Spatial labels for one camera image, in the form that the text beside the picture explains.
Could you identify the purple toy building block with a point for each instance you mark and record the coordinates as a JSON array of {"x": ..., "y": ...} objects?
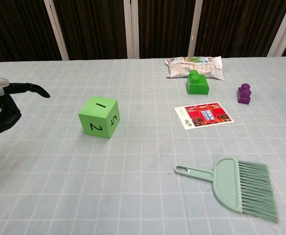
[{"x": 244, "y": 95}]

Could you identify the light green numbered cube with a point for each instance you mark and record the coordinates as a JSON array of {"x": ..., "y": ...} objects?
[{"x": 95, "y": 120}]

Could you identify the red picture card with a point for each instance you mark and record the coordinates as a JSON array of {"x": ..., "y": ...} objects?
[{"x": 204, "y": 116}]

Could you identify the teal hand brush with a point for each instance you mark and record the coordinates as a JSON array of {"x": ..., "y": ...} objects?
[{"x": 227, "y": 183}]

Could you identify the white partition post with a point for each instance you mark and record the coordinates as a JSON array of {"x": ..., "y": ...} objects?
[
  {"x": 283, "y": 27},
  {"x": 195, "y": 27},
  {"x": 57, "y": 31},
  {"x": 131, "y": 29}
]

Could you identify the silver printed snack packet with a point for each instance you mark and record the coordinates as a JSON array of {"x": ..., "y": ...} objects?
[{"x": 182, "y": 68}]

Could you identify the light blue checked tablecloth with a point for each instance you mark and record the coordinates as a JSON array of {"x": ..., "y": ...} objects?
[{"x": 133, "y": 171}]

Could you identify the green toy building block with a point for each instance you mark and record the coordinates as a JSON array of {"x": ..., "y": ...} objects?
[{"x": 197, "y": 86}]

